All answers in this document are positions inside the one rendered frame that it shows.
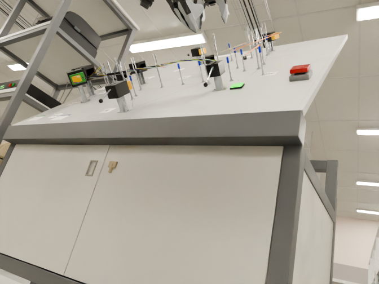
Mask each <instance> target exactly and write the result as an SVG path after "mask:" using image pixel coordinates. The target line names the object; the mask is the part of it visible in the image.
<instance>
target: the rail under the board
mask: <svg viewBox="0 0 379 284"><path fill-rule="evenodd" d="M305 131H306V120H305V118H304V116H303V113H302V111H301V110H288V111H277V112H256V113H235V114H214V115H203V116H181V117H161V118H140V119H118V120H107V121H86V122H65V123H44V124H33V125H12V126H8V128H7V130H6V132H5V134H4V136H3V138H2V139H3V140H5V141H7V142H9V143H11V144H44V145H206V146H283V147H284V145H302V146H304V141H305Z"/></svg>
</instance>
